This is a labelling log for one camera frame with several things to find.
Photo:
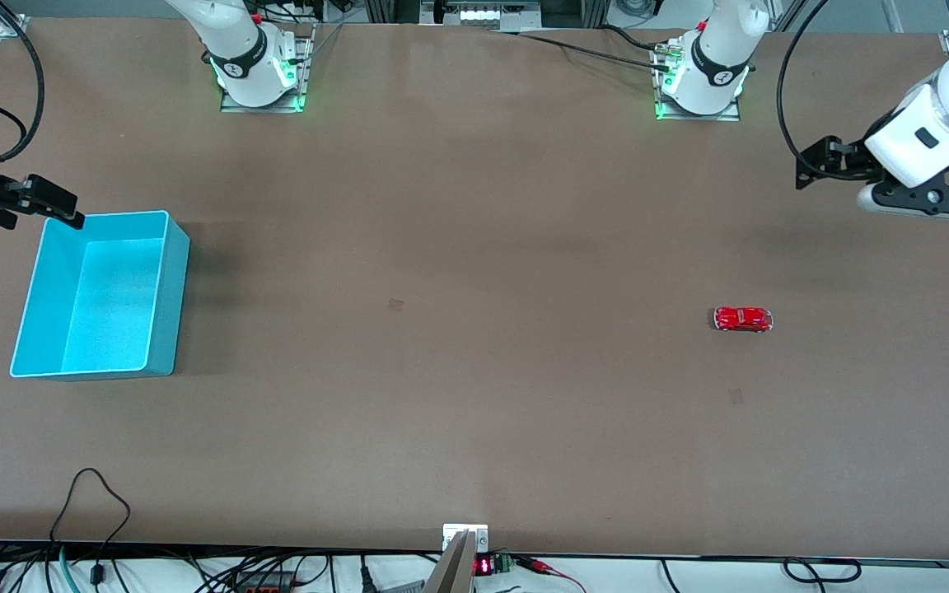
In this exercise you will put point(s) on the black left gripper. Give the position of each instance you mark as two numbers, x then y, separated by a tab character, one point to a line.
847	162

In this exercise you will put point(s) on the red beetle toy car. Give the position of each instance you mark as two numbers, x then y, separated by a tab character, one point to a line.
742	319

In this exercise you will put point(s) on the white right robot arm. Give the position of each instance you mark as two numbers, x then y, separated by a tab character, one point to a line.
240	45

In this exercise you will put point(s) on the blue plastic box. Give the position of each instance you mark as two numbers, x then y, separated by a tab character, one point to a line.
116	288

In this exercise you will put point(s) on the white lit device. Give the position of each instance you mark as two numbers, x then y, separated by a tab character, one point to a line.
497	14

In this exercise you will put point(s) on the orange power strip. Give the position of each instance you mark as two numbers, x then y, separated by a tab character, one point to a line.
264	583

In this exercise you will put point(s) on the red and black clip lead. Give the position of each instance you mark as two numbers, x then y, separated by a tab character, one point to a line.
544	568

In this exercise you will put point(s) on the red LED display module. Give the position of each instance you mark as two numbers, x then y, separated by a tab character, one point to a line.
491	565

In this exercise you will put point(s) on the black left camera mount bracket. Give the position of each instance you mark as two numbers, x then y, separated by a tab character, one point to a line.
944	196

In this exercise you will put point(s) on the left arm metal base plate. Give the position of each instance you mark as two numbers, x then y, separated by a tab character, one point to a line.
666	111

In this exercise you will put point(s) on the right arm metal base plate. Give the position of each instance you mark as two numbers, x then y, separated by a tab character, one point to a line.
301	82

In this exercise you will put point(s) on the grey front camera mount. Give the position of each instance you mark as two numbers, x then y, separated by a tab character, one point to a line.
454	568

